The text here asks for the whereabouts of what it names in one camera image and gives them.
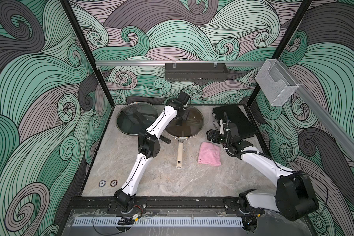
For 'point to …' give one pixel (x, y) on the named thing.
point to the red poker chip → (113, 183)
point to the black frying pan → (133, 117)
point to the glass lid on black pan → (135, 117)
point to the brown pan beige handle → (180, 149)
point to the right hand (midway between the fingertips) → (210, 134)
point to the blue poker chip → (102, 183)
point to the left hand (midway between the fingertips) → (182, 112)
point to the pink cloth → (209, 153)
